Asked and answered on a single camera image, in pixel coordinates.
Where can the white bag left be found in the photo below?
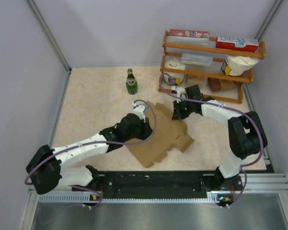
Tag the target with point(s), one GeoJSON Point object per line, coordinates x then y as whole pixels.
{"type": "Point", "coordinates": [171, 77]}

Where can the aluminium corner frame post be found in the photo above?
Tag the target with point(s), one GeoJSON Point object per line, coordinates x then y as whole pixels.
{"type": "Point", "coordinates": [49, 35]}

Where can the wooden shelf rack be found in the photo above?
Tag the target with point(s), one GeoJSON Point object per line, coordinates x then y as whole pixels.
{"type": "Point", "coordinates": [213, 71]}

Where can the clear plastic container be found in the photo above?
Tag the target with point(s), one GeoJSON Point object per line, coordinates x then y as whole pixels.
{"type": "Point", "coordinates": [198, 60]}

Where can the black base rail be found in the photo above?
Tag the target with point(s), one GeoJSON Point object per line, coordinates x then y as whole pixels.
{"type": "Point", "coordinates": [160, 184]}

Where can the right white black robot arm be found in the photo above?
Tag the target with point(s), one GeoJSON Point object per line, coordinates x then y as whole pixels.
{"type": "Point", "coordinates": [245, 132]}

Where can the right aluminium frame post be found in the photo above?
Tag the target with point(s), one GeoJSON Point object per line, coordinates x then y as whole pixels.
{"type": "Point", "coordinates": [273, 11]}

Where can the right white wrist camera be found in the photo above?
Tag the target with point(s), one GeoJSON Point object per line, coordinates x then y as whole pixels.
{"type": "Point", "coordinates": [179, 92]}

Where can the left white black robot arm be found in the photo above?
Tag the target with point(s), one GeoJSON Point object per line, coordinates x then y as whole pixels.
{"type": "Point", "coordinates": [53, 168]}

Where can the red foil box left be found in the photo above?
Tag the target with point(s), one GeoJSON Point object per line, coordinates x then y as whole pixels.
{"type": "Point", "coordinates": [189, 34]}

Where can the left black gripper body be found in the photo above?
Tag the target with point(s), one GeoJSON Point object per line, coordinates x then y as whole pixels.
{"type": "Point", "coordinates": [142, 132]}

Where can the brown cardboard box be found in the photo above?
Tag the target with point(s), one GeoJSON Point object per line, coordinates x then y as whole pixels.
{"type": "Point", "coordinates": [170, 134]}

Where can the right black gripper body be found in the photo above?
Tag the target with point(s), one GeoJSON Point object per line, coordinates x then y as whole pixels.
{"type": "Point", "coordinates": [183, 109]}

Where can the tan cardboard block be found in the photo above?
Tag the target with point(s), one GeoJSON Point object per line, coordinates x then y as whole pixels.
{"type": "Point", "coordinates": [195, 80]}

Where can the green glass bottle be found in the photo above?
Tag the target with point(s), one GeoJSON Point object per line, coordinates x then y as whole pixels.
{"type": "Point", "coordinates": [131, 83]}

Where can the crumpled brown paper bag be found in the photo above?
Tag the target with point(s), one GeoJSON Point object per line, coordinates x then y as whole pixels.
{"type": "Point", "coordinates": [226, 85]}

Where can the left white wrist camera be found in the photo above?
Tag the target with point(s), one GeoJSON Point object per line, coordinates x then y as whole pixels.
{"type": "Point", "coordinates": [139, 110]}

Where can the brown brick block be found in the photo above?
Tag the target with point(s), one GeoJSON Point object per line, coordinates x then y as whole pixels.
{"type": "Point", "coordinates": [214, 84]}

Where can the red white box right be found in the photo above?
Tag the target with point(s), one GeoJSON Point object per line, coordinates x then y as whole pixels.
{"type": "Point", "coordinates": [239, 44]}

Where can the large white bag right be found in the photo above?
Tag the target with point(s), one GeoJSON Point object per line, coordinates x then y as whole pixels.
{"type": "Point", "coordinates": [237, 65]}

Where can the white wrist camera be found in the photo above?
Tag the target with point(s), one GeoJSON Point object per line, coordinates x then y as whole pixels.
{"type": "Point", "coordinates": [139, 110]}
{"type": "Point", "coordinates": [179, 92]}

